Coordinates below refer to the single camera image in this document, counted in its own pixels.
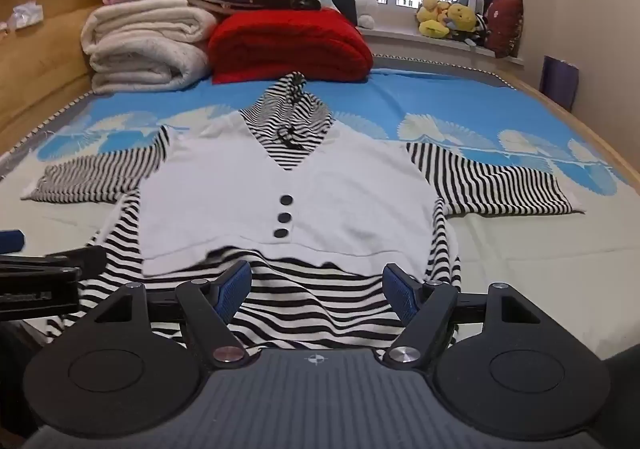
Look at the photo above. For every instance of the striped and white hooded shirt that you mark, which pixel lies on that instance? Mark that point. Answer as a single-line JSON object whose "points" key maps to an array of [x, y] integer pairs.
{"points": [[310, 189]]}

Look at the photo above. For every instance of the dark red cushion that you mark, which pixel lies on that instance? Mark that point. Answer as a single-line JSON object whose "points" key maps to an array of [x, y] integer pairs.
{"points": [[505, 24]]}

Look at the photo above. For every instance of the white plush toy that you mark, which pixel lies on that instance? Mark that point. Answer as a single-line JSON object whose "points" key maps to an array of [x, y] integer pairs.
{"points": [[367, 6]]}

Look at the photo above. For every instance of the folded white quilt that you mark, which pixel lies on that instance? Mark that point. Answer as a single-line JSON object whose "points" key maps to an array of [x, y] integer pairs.
{"points": [[145, 44]]}

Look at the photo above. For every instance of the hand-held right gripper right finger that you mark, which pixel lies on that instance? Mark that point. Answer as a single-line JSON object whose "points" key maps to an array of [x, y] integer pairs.
{"points": [[400, 296]]}

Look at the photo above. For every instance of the yellow plush toys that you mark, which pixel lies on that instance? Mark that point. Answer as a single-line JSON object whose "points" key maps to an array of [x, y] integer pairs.
{"points": [[447, 19]]}

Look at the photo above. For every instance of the crumpled white tissue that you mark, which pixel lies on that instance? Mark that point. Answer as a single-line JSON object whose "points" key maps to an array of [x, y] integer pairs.
{"points": [[22, 15]]}

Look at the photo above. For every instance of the folded red blanket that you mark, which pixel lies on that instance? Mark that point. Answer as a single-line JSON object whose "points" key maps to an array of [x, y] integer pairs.
{"points": [[290, 41]]}

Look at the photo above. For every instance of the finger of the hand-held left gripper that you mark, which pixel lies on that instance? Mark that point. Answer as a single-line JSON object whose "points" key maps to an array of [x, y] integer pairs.
{"points": [[75, 260], [11, 240]]}

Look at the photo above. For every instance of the blue and white patterned bedsheet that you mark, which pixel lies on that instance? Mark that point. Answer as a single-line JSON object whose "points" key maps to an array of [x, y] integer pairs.
{"points": [[440, 99]]}

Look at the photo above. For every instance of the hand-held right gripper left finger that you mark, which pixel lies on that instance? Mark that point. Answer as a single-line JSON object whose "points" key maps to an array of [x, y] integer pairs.
{"points": [[235, 291]]}

